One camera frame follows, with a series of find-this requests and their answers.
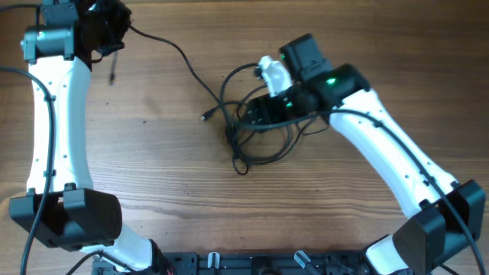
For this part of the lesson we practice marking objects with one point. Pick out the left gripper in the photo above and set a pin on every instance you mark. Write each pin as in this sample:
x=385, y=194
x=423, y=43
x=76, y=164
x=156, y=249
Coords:
x=124, y=15

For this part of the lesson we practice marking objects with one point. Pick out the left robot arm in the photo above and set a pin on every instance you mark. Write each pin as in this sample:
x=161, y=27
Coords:
x=60, y=208

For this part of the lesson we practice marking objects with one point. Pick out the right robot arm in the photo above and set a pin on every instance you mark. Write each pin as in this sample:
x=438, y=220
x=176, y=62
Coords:
x=443, y=216

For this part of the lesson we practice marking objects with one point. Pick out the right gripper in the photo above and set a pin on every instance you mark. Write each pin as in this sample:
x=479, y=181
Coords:
x=263, y=108

